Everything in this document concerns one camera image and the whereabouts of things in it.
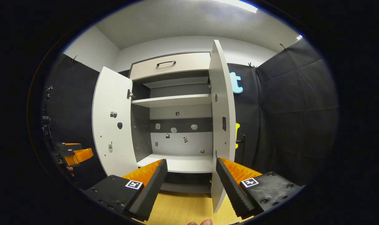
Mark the beige door with headphone sticker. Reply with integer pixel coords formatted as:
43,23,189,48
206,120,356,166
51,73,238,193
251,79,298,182
208,40,237,213

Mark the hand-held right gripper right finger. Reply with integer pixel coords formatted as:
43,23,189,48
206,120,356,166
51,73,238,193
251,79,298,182
216,157,303,220

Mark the white cabinet shelf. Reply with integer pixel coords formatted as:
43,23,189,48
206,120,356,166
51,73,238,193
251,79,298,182
136,153,214,174
132,94,212,108

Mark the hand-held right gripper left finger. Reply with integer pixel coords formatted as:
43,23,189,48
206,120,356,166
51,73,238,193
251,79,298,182
83,159,168,222

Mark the long ceiling light panel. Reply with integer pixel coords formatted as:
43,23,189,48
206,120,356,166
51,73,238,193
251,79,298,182
214,0,258,14

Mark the beige door with camera sticker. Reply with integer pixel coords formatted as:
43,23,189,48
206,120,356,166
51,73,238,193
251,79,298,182
92,66,138,177

